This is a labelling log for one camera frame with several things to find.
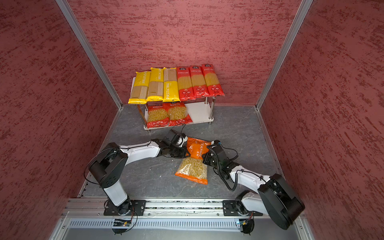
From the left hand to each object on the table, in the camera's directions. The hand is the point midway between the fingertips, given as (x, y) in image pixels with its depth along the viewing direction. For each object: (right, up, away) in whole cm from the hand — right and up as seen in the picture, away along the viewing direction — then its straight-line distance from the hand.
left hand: (189, 158), depth 88 cm
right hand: (+7, 0, -1) cm, 7 cm away
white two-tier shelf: (+8, +29, +21) cm, 37 cm away
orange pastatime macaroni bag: (+3, -4, -4) cm, 7 cm away
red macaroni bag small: (-9, +27, +14) cm, 32 cm away
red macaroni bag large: (-23, +26, +12) cm, 37 cm away
